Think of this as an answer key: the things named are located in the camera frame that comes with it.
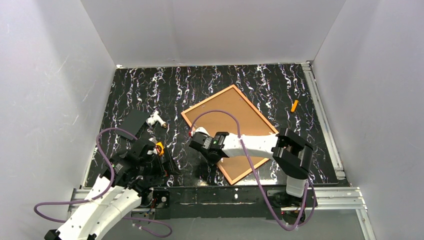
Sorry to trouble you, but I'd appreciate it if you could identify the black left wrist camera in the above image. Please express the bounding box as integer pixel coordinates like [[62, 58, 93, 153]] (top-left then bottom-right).
[[127, 138, 156, 164]]

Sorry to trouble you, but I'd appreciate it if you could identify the white plastic pipe fitting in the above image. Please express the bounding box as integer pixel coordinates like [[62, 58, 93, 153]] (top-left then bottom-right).
[[146, 110, 168, 129]]

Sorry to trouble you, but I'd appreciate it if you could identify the yellow handled screwdriver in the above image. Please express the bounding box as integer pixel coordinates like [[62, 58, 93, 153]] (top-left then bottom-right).
[[290, 99, 299, 113]]

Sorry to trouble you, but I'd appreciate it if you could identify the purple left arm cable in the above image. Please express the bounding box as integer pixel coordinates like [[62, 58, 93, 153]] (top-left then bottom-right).
[[33, 127, 173, 238]]

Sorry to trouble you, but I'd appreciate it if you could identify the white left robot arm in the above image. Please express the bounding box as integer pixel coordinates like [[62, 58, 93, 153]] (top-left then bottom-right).
[[44, 144, 173, 240]]

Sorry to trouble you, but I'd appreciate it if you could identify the black flat card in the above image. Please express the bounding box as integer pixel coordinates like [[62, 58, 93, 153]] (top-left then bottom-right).
[[115, 109, 151, 148]]

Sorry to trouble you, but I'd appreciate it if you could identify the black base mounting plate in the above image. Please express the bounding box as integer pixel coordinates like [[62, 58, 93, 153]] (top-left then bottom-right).
[[120, 185, 307, 221]]

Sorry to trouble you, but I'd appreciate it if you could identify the yellow tape measure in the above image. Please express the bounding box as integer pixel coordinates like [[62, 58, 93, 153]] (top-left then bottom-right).
[[155, 141, 164, 156]]

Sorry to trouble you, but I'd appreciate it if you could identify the red wooden picture frame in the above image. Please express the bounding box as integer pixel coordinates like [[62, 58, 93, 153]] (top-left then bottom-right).
[[180, 84, 280, 186]]

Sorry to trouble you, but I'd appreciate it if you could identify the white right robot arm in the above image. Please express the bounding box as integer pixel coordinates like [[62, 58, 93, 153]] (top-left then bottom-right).
[[189, 127, 314, 198]]

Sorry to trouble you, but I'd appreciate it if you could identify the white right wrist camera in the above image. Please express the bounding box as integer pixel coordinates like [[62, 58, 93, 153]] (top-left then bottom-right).
[[188, 127, 210, 137]]

